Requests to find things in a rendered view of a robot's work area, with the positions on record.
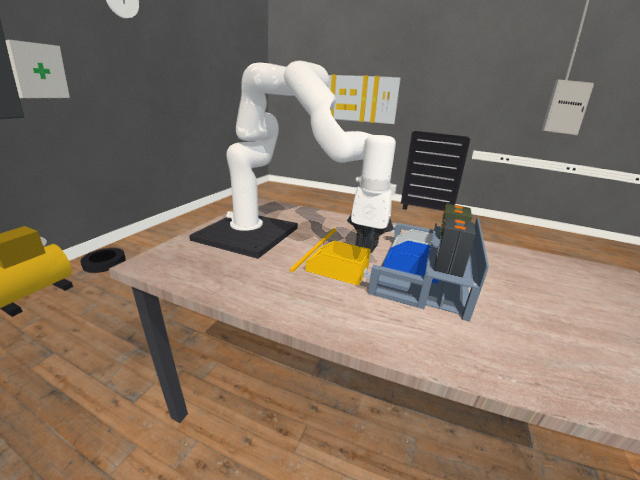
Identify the olive green case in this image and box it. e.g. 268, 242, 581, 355
439, 203, 472, 239

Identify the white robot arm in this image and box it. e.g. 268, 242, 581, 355
226, 61, 397, 231

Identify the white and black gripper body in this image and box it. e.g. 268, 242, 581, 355
351, 186, 391, 229

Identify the dark grey case with orange latches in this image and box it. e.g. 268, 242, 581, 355
434, 217, 476, 277

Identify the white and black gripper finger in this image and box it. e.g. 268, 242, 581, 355
347, 215, 365, 247
371, 218, 394, 250

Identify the yellow vertical bar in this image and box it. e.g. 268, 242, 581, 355
290, 228, 336, 272

